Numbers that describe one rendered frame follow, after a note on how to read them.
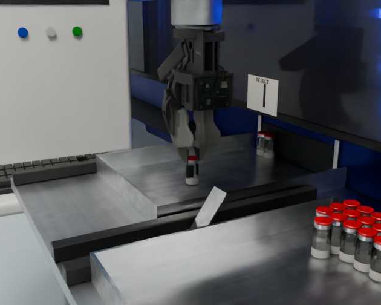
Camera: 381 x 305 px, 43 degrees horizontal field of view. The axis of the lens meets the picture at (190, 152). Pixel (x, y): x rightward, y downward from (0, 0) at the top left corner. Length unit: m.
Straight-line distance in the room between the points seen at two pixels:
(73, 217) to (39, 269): 1.69
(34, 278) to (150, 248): 1.80
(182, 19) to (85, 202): 0.31
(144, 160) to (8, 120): 0.40
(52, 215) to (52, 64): 0.53
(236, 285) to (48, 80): 0.78
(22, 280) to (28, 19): 1.43
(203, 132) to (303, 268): 0.31
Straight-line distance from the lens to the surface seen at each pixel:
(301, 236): 0.64
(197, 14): 0.70
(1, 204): 0.99
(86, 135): 1.22
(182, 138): 0.75
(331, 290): 0.54
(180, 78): 0.72
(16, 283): 2.32
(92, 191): 0.79
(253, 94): 0.86
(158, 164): 0.90
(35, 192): 0.81
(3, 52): 1.16
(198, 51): 0.70
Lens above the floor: 1.17
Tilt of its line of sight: 17 degrees down
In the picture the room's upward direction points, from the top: straight up
